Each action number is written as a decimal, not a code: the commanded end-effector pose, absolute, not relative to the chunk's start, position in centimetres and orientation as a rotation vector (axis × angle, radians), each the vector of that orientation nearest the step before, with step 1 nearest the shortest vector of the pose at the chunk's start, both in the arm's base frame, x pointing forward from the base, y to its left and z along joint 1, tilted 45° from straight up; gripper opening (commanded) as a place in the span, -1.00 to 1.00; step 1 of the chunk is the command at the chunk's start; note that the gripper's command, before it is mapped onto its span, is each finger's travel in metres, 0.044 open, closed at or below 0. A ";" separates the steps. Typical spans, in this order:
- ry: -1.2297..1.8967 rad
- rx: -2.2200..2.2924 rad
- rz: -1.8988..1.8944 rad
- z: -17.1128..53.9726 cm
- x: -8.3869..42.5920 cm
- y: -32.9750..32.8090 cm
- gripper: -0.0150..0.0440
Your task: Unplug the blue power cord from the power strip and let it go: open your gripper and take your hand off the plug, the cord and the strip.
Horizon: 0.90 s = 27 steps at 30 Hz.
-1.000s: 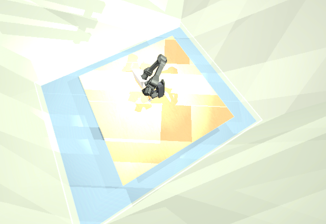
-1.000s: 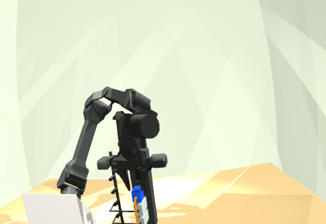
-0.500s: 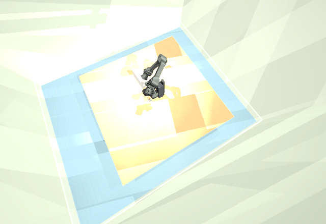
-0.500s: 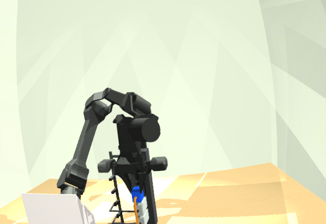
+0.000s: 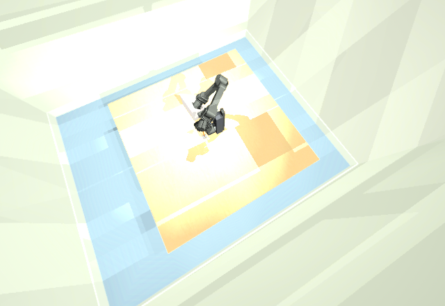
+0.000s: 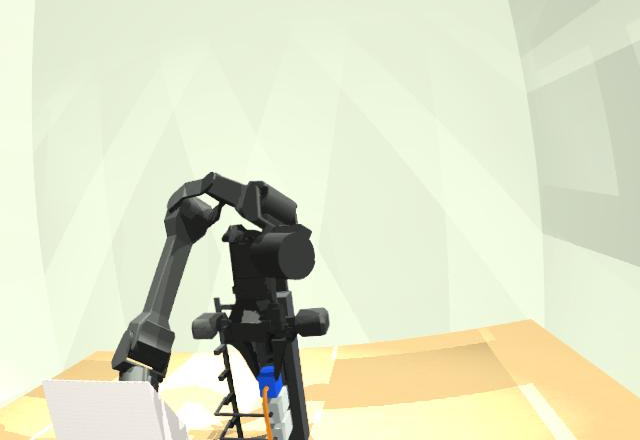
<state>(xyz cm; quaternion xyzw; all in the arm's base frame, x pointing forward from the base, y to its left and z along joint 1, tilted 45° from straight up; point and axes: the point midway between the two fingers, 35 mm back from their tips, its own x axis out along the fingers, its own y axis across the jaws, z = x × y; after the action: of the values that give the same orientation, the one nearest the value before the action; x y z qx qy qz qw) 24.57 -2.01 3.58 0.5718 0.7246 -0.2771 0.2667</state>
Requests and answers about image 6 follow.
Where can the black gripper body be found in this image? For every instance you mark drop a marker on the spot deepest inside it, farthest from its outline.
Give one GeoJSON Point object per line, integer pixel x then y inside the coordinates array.
{"type": "Point", "coordinates": [307, 322]}

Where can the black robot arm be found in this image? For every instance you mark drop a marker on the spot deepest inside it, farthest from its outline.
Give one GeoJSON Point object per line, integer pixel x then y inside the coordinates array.
{"type": "Point", "coordinates": [282, 250]}

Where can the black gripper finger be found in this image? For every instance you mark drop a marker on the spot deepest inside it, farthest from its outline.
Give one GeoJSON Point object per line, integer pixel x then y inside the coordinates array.
{"type": "Point", "coordinates": [279, 347]}
{"type": "Point", "coordinates": [249, 353]}

